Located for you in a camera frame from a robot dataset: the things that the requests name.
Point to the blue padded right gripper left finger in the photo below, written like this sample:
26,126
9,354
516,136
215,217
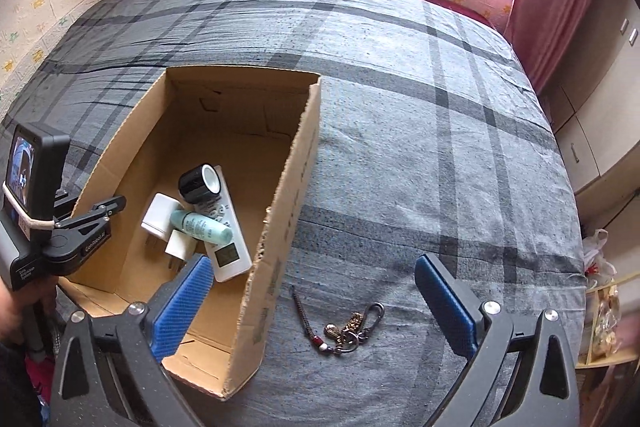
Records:
174,305

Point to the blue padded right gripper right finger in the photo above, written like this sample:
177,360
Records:
474,329

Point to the small white charger cube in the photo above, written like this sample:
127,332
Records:
180,245

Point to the white air conditioner remote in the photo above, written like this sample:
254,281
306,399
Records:
232,258

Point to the brass keychain with carabiner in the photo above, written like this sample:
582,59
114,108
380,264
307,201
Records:
340,340

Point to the mint green small bottle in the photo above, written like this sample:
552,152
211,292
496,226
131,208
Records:
201,227

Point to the white charger plug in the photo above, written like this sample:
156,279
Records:
156,220

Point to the black tape roll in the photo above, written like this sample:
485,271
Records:
199,184

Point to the person's left hand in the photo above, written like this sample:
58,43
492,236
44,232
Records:
13,303

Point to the white plastic bag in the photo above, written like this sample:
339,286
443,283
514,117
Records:
598,270

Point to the wooden shelf with items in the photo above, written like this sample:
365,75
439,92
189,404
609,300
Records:
608,362

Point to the brown cardboard box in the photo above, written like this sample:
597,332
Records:
212,160

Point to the grey plaid bed sheet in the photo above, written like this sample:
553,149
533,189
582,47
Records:
431,140

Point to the beige wardrobe cabinet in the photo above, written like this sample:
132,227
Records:
592,100

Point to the black action camera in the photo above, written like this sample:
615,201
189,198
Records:
34,174

